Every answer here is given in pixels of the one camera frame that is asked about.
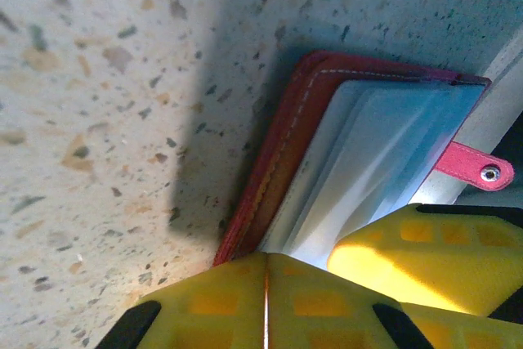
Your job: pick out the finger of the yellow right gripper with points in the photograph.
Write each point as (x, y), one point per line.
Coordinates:
(474, 330)
(421, 259)

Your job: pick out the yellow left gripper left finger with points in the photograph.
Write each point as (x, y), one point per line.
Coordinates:
(212, 308)

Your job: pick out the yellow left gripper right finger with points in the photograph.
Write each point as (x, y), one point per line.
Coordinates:
(327, 316)

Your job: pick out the red tray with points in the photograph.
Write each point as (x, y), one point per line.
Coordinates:
(286, 140)

